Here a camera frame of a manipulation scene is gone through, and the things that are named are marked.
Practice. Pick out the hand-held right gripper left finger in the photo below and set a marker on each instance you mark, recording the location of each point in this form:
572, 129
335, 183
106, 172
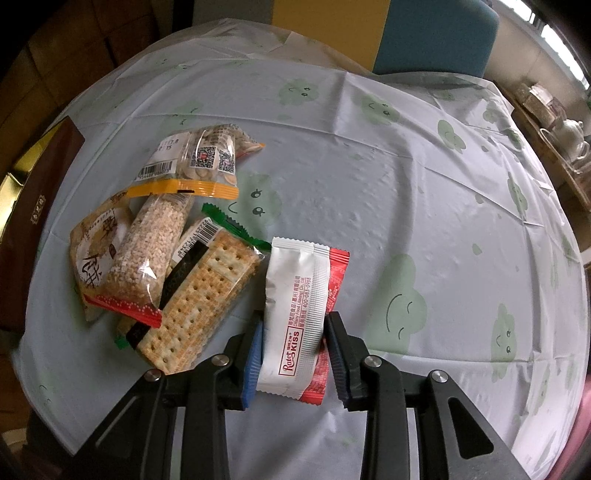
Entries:
251, 364

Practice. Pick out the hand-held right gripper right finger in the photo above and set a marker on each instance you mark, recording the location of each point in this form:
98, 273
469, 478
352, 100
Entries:
334, 360

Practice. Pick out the white and red snack packet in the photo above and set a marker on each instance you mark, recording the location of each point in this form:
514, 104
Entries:
295, 300

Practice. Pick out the puffed grain bar packet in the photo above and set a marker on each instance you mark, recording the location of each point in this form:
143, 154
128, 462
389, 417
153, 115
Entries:
138, 249

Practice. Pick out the beige biscuit packet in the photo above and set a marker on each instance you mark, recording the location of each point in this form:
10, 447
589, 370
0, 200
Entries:
92, 249

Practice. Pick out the orange edged clear snack packet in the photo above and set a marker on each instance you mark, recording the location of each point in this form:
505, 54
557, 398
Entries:
198, 157

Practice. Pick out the brown gift box gold lining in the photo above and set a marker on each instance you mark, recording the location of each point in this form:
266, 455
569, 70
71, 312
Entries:
41, 194

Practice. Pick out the pink cloth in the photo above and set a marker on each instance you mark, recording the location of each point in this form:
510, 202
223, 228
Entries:
582, 429

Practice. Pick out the wooden side table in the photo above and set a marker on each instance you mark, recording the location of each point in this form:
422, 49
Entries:
545, 147

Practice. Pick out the white teapot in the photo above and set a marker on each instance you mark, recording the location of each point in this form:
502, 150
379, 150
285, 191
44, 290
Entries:
575, 136

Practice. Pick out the woven tissue box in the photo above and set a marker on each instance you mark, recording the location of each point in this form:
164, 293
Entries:
542, 99

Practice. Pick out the grey yellow blue chair back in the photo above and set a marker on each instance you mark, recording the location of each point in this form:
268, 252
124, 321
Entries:
438, 37

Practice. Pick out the window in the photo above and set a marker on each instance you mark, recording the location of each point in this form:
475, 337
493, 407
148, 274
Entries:
568, 41

